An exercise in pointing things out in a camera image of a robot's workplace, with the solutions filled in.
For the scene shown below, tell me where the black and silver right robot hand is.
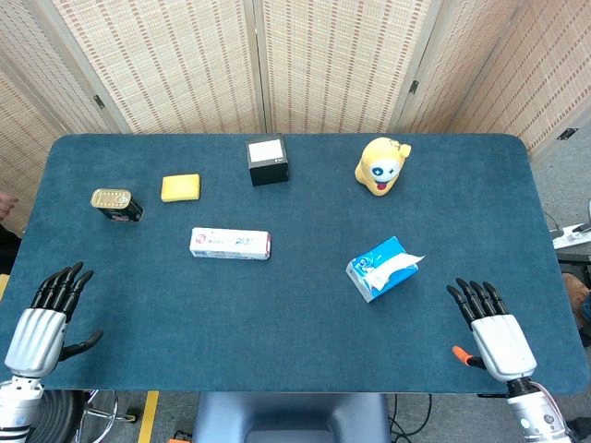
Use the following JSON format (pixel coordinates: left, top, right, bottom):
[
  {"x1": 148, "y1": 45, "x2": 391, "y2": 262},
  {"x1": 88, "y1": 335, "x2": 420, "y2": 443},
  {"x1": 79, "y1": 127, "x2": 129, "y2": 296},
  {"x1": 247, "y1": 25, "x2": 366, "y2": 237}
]
[{"x1": 445, "y1": 278, "x2": 538, "y2": 383}]

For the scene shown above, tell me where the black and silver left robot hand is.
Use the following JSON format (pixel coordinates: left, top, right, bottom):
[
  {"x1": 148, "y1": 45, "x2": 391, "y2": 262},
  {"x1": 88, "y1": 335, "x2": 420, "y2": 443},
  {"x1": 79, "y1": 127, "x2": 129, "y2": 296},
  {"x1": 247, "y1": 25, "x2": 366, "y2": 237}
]
[{"x1": 4, "y1": 261, "x2": 104, "y2": 378}]

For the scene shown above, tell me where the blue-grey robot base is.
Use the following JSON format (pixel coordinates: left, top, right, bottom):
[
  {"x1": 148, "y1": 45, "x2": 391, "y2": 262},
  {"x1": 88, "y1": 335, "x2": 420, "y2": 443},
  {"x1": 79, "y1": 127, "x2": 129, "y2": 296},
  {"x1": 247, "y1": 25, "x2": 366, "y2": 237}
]
[{"x1": 191, "y1": 391, "x2": 392, "y2": 443}]

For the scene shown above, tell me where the white tissue sheet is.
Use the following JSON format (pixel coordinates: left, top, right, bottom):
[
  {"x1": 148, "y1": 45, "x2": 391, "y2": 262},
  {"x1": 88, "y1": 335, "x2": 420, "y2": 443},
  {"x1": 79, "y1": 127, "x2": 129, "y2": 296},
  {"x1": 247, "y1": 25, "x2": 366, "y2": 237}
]
[{"x1": 367, "y1": 252, "x2": 428, "y2": 293}]

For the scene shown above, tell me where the person's hand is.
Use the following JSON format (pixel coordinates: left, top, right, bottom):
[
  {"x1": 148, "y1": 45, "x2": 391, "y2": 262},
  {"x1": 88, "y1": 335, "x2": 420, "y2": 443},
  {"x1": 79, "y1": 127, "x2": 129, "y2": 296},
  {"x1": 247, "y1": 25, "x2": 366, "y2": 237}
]
[{"x1": 0, "y1": 192, "x2": 20, "y2": 222}]

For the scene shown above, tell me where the blue tissue pack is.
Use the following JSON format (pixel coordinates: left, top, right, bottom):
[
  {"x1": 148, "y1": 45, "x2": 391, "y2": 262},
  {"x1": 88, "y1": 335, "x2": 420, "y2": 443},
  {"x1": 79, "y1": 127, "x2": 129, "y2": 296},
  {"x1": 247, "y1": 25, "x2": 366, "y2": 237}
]
[{"x1": 345, "y1": 235, "x2": 421, "y2": 304}]

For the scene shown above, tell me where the white power strip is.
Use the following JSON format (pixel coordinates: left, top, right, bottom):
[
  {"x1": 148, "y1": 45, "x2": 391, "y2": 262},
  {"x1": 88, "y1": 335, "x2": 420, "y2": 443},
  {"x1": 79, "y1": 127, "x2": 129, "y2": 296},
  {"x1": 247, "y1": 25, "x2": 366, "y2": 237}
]
[{"x1": 551, "y1": 222, "x2": 591, "y2": 251}]

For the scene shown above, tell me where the black luncheon meat can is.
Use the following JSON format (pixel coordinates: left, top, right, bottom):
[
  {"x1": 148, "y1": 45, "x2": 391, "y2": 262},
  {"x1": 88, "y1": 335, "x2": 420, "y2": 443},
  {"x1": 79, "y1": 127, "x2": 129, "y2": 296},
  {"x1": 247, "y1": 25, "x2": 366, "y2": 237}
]
[{"x1": 90, "y1": 187, "x2": 145, "y2": 224}]

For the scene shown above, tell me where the yellow sponge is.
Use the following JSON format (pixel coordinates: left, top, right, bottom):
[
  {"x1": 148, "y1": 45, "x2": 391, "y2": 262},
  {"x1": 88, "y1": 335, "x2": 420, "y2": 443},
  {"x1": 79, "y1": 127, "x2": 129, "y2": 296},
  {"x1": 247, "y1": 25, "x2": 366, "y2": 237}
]
[{"x1": 160, "y1": 173, "x2": 203, "y2": 203}]

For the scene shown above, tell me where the yellow plush toy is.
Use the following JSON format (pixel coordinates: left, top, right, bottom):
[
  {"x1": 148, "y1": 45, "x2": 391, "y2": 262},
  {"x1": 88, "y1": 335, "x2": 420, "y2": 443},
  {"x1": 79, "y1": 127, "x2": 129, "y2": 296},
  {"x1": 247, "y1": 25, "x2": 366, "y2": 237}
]
[{"x1": 354, "y1": 137, "x2": 413, "y2": 198}]

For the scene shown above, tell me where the white toothpaste box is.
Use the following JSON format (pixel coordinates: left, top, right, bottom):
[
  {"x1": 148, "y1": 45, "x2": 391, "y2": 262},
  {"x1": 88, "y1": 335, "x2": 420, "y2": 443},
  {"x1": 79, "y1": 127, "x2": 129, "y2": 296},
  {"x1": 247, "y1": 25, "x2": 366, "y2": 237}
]
[{"x1": 188, "y1": 226, "x2": 272, "y2": 261}]

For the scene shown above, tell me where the blue table cloth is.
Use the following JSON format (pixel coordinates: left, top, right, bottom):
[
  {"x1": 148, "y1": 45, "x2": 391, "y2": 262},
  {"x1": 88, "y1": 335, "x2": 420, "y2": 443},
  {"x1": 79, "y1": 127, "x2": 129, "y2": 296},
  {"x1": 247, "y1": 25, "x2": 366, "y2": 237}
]
[{"x1": 0, "y1": 133, "x2": 588, "y2": 396}]

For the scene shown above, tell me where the woven folding screen panel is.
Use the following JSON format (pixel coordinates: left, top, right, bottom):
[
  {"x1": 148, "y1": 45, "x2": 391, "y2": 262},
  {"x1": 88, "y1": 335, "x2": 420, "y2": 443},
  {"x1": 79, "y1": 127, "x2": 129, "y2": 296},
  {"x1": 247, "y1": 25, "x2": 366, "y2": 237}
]
[
  {"x1": 0, "y1": 0, "x2": 131, "y2": 236},
  {"x1": 396, "y1": 0, "x2": 558, "y2": 136},
  {"x1": 450, "y1": 0, "x2": 591, "y2": 156},
  {"x1": 36, "y1": 0, "x2": 270, "y2": 135},
  {"x1": 252, "y1": 0, "x2": 445, "y2": 135}
]

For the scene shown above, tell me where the black cube box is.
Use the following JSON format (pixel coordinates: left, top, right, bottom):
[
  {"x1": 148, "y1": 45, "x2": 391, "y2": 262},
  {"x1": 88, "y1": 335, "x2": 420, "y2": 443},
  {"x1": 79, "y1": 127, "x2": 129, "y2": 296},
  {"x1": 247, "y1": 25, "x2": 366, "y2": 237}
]
[{"x1": 245, "y1": 133, "x2": 291, "y2": 187}]

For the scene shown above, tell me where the black corrugated hose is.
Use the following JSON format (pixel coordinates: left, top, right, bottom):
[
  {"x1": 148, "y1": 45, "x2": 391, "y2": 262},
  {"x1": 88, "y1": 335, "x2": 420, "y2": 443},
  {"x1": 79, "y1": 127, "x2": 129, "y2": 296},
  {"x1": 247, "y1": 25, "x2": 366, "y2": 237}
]
[{"x1": 25, "y1": 389, "x2": 83, "y2": 443}]

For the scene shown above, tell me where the chrome stool frame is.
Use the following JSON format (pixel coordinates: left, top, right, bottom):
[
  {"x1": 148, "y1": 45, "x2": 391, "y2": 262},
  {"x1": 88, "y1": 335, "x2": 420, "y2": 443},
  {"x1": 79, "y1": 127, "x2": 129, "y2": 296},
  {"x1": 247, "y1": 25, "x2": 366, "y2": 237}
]
[{"x1": 76, "y1": 389, "x2": 136, "y2": 443}]

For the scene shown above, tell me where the black floor cable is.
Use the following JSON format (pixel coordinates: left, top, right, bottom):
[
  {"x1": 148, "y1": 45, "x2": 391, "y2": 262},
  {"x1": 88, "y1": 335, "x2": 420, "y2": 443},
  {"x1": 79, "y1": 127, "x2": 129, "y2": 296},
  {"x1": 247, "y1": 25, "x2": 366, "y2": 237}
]
[{"x1": 386, "y1": 394, "x2": 433, "y2": 438}]

